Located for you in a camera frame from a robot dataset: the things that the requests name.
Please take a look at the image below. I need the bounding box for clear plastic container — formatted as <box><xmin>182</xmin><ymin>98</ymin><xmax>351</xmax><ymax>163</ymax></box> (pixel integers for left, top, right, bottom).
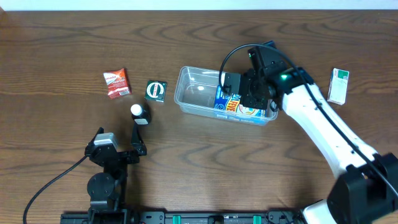
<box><xmin>174</xmin><ymin>66</ymin><xmax>278</xmax><ymax>126</ymax></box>

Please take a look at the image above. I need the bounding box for dark green round-logo box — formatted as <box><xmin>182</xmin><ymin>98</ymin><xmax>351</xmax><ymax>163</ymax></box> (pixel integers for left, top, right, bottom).
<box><xmin>145</xmin><ymin>80</ymin><xmax>167</xmax><ymax>102</ymax></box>

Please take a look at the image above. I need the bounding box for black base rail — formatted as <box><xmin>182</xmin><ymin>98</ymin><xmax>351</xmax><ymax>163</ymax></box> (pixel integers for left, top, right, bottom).
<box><xmin>60</xmin><ymin>210</ymin><xmax>306</xmax><ymax>224</ymax></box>

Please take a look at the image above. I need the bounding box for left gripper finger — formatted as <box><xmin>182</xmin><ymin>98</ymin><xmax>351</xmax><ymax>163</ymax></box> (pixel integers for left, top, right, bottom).
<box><xmin>88</xmin><ymin>127</ymin><xmax>104</xmax><ymax>146</ymax></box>
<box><xmin>130</xmin><ymin>123</ymin><xmax>147</xmax><ymax>156</ymax></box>

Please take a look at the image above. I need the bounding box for dark bottle white cap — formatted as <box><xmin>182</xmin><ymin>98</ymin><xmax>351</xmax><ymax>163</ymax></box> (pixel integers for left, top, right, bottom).
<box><xmin>130</xmin><ymin>104</ymin><xmax>152</xmax><ymax>125</ymax></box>

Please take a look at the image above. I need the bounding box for blue fever patch box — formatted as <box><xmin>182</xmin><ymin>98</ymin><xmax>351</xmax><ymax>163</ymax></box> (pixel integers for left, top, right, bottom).
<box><xmin>214</xmin><ymin>86</ymin><xmax>267</xmax><ymax>117</ymax></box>

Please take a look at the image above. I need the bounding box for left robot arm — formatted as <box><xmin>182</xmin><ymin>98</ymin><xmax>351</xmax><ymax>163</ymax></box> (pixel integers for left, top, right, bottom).
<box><xmin>85</xmin><ymin>123</ymin><xmax>147</xmax><ymax>212</ymax></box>

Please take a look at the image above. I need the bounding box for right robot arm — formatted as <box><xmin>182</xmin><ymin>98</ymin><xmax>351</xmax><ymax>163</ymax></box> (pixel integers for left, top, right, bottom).
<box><xmin>239</xmin><ymin>42</ymin><xmax>397</xmax><ymax>223</ymax></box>

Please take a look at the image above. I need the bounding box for red white medicine sachet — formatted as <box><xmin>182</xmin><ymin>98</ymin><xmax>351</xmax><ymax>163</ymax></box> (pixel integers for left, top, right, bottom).
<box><xmin>103</xmin><ymin>68</ymin><xmax>131</xmax><ymax>99</ymax></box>

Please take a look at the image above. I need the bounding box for white green medicine box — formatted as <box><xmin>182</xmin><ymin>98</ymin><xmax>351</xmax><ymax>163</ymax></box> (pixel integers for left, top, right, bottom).
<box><xmin>327</xmin><ymin>68</ymin><xmax>349</xmax><ymax>105</ymax></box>

